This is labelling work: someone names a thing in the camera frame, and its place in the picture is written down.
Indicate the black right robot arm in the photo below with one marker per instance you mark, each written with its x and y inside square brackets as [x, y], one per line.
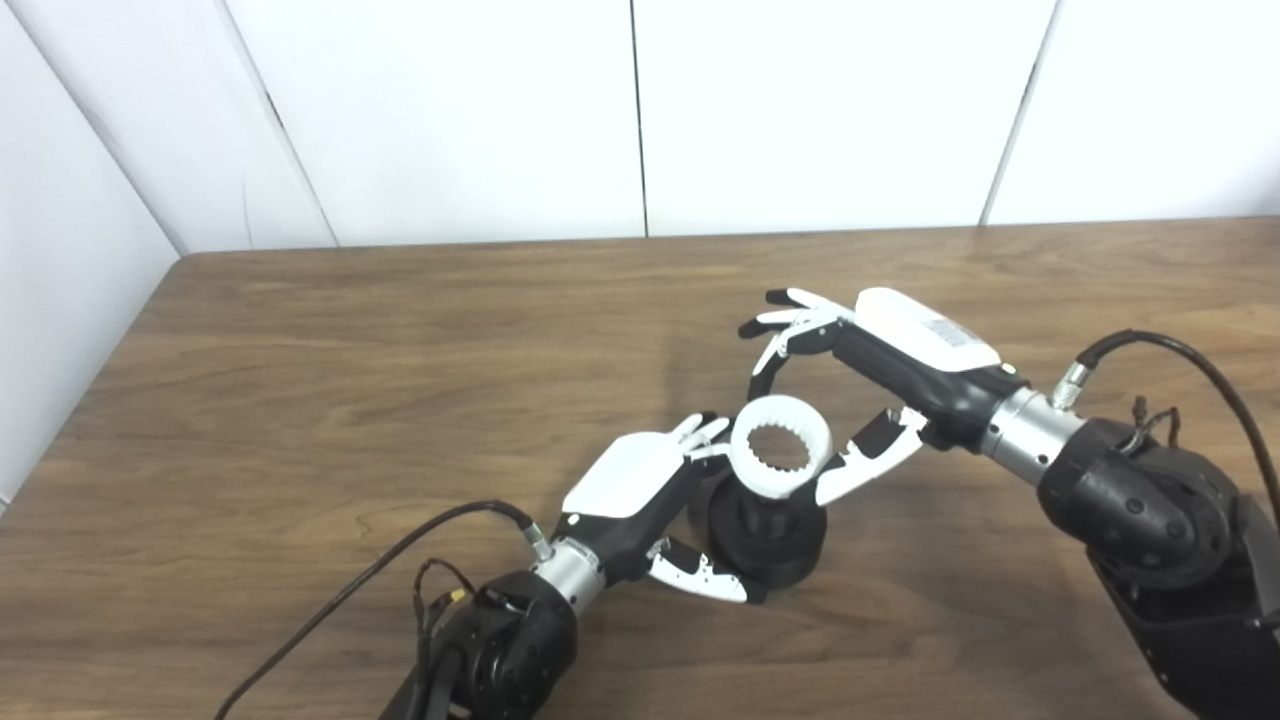
[1150, 520]

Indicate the round black part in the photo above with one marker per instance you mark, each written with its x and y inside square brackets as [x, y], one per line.
[775, 545]

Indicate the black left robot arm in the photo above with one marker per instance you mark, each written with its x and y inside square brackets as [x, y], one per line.
[510, 650]

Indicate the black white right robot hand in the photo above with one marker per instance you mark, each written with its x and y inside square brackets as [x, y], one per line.
[920, 350]

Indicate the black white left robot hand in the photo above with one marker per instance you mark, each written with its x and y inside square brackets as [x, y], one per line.
[630, 475]

